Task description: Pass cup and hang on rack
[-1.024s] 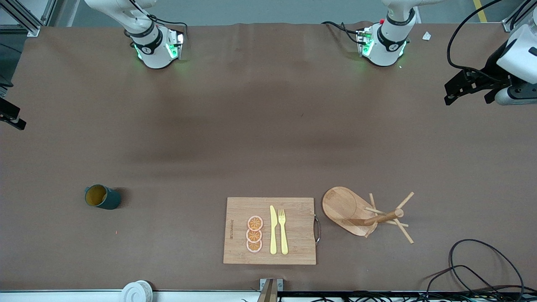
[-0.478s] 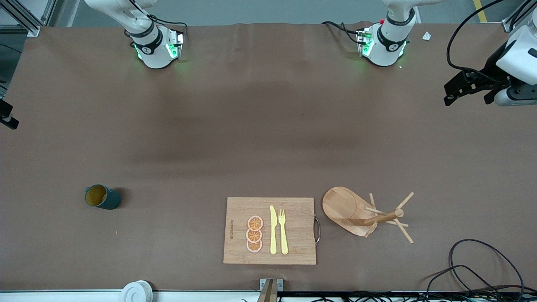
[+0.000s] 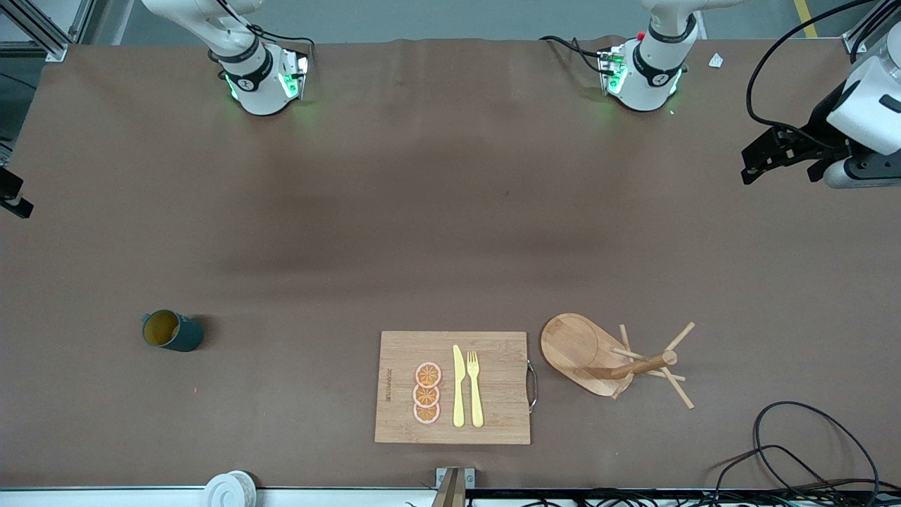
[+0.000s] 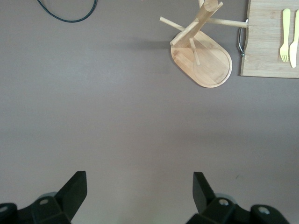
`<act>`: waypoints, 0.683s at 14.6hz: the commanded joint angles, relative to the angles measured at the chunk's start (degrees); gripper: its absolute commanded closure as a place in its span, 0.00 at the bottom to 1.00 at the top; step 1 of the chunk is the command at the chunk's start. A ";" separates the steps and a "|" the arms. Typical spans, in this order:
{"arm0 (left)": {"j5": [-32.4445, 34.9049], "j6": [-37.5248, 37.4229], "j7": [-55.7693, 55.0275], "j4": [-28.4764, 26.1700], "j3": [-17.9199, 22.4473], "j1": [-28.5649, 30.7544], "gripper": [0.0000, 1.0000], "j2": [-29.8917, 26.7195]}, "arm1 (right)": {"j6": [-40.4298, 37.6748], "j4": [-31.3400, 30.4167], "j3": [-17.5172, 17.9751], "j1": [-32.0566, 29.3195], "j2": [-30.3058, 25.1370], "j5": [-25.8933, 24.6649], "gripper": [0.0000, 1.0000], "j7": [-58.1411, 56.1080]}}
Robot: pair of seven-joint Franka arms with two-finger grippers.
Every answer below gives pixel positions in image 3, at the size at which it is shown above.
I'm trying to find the teal cup yellow inside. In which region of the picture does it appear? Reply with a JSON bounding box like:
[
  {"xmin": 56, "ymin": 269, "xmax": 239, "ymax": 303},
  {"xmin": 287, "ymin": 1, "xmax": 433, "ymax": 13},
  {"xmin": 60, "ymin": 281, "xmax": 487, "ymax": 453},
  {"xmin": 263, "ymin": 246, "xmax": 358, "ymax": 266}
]
[{"xmin": 142, "ymin": 309, "xmax": 205, "ymax": 353}]

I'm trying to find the wooden cup rack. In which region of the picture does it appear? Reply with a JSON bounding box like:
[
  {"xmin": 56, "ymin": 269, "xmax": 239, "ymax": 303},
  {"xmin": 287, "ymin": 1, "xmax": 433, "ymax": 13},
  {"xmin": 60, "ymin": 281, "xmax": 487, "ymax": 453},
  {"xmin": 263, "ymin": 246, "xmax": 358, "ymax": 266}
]
[{"xmin": 541, "ymin": 313, "xmax": 696, "ymax": 411}]

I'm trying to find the bamboo cutting board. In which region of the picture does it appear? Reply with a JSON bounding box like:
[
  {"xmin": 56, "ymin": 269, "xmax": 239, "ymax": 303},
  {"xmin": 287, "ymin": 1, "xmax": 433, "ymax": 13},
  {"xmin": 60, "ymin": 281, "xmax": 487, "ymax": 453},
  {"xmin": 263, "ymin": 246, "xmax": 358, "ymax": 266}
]
[{"xmin": 374, "ymin": 331, "xmax": 539, "ymax": 445}]

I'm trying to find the white tape roll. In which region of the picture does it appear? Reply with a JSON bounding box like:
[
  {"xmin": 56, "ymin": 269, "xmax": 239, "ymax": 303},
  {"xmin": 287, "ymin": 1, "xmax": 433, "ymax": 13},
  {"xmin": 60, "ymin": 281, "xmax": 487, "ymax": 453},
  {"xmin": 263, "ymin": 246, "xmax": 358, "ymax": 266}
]
[{"xmin": 203, "ymin": 470, "xmax": 256, "ymax": 507}]

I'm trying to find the yellow plastic fork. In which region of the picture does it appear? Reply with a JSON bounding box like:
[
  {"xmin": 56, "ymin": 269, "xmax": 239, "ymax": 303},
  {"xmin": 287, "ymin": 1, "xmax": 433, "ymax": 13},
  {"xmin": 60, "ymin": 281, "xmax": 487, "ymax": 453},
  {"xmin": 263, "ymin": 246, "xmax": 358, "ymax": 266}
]
[{"xmin": 467, "ymin": 351, "xmax": 484, "ymax": 428}]

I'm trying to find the yellow plastic knife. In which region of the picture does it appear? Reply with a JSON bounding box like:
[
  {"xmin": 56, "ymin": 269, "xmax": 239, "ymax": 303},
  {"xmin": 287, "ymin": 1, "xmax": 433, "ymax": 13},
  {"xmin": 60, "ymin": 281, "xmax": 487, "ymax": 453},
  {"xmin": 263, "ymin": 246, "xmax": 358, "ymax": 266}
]
[{"xmin": 453, "ymin": 344, "xmax": 466, "ymax": 428}]

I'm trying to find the brown wooden strut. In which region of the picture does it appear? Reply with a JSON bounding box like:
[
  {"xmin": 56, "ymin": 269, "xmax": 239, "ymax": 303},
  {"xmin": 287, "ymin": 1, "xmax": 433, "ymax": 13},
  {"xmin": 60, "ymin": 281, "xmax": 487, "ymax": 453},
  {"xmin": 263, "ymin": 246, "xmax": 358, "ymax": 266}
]
[{"xmin": 431, "ymin": 468, "xmax": 467, "ymax": 507}]

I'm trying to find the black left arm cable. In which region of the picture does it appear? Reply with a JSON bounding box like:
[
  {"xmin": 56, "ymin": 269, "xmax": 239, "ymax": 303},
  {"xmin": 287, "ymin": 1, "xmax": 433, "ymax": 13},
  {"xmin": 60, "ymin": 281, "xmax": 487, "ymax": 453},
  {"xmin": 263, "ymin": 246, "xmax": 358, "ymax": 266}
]
[{"xmin": 746, "ymin": 0, "xmax": 877, "ymax": 142}]

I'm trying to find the black left base cable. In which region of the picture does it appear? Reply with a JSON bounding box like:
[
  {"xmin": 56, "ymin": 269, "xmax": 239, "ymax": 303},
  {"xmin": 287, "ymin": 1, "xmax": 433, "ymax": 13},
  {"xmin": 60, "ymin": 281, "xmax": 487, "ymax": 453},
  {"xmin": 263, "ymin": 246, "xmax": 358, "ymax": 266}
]
[{"xmin": 540, "ymin": 35, "xmax": 607, "ymax": 75}]

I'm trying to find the black base cable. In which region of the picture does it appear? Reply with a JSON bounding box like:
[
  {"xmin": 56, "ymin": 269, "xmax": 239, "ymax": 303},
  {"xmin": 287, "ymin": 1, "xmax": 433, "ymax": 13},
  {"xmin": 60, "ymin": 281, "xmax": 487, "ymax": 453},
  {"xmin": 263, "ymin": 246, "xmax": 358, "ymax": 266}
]
[
  {"xmin": 246, "ymin": 25, "xmax": 315, "ymax": 57},
  {"xmin": 540, "ymin": 35, "xmax": 607, "ymax": 75}
]

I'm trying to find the black looped cable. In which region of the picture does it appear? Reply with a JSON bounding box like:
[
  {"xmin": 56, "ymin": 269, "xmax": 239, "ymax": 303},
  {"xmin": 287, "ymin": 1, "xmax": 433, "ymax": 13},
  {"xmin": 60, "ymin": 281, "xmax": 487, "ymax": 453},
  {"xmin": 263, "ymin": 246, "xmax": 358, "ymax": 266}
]
[{"xmin": 707, "ymin": 401, "xmax": 881, "ymax": 497}]

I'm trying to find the black right base cable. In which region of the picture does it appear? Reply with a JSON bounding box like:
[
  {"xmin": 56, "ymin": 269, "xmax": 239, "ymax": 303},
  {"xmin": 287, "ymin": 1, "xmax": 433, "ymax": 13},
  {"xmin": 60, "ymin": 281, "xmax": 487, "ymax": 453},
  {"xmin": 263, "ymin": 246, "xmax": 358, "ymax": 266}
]
[{"xmin": 246, "ymin": 25, "xmax": 315, "ymax": 57}]

